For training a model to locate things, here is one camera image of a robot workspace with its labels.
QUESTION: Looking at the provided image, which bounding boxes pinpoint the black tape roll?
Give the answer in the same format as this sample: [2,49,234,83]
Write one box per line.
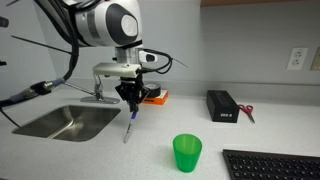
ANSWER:
[145,83,161,98]

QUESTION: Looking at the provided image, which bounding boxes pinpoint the chrome faucet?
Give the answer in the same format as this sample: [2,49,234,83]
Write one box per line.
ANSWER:
[65,75,120,104]

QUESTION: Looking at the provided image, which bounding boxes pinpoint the white wall outlet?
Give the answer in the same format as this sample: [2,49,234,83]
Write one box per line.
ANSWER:
[287,48,308,70]

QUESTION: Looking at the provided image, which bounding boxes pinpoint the beige wall plate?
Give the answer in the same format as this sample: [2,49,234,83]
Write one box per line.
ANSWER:
[310,47,320,71]

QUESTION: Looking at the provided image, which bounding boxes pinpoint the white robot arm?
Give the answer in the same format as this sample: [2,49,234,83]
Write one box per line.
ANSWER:
[34,0,158,112]

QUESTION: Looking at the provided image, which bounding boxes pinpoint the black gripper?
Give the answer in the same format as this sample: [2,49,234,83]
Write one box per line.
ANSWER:
[115,75,150,112]

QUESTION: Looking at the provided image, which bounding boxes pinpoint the orange box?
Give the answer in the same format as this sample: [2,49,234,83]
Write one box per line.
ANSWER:
[143,90,168,105]

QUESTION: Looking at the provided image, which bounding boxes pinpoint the black cable bundle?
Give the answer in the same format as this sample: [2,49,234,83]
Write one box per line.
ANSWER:
[0,0,81,129]

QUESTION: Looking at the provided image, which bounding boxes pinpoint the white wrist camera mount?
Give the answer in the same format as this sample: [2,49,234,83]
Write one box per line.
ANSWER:
[93,63,141,78]

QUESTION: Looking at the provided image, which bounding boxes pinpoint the red handled scissors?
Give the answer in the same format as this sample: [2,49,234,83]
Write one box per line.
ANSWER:
[238,104,255,123]

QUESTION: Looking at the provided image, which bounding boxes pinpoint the blue capped marker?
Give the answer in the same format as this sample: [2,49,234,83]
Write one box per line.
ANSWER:
[124,112,137,143]

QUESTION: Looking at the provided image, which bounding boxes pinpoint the green plastic cup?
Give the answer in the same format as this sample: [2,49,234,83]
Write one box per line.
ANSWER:
[173,134,202,173]

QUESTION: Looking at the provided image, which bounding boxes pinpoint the stainless steel sink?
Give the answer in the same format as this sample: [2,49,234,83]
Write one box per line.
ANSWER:
[12,105,121,142]

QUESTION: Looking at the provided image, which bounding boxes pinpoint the black keyboard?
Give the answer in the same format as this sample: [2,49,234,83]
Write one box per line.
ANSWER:
[222,149,320,180]

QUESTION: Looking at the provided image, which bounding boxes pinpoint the black rectangular box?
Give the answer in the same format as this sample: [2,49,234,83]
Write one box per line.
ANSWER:
[206,90,239,123]

